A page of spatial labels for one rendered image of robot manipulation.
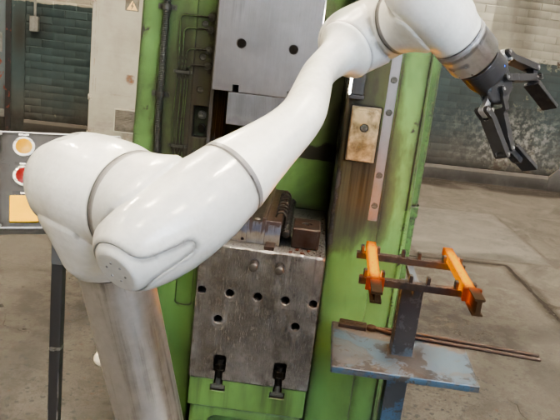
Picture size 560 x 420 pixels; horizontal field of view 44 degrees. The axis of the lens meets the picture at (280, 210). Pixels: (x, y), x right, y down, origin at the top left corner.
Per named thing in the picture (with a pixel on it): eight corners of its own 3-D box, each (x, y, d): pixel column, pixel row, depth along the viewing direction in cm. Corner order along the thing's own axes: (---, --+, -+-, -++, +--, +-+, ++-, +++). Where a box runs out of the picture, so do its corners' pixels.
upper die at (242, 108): (292, 132, 203) (296, 99, 201) (225, 123, 204) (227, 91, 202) (297, 114, 244) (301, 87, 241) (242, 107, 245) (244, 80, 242)
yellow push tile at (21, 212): (38, 222, 190) (38, 195, 191) (9, 221, 187) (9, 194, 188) (38, 223, 191) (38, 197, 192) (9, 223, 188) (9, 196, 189)
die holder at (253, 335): (307, 392, 218) (325, 258, 206) (187, 376, 219) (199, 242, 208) (311, 319, 272) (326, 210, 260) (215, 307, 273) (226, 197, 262)
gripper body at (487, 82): (465, 45, 118) (493, 80, 122) (449, 84, 115) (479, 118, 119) (503, 35, 112) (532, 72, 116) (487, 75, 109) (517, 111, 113)
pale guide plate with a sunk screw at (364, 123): (373, 163, 216) (382, 109, 212) (345, 160, 217) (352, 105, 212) (372, 162, 218) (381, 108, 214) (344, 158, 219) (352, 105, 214)
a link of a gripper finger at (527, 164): (517, 142, 117) (517, 146, 117) (538, 166, 120) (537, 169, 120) (502, 144, 119) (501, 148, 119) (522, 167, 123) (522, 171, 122)
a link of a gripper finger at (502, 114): (507, 83, 115) (502, 85, 114) (520, 149, 116) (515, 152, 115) (486, 88, 118) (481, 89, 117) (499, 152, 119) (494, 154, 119)
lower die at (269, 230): (278, 246, 213) (282, 219, 210) (214, 237, 213) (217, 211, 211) (286, 211, 253) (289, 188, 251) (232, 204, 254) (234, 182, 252)
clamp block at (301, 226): (317, 251, 212) (320, 231, 211) (290, 247, 213) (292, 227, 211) (318, 239, 224) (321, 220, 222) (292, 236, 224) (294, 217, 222)
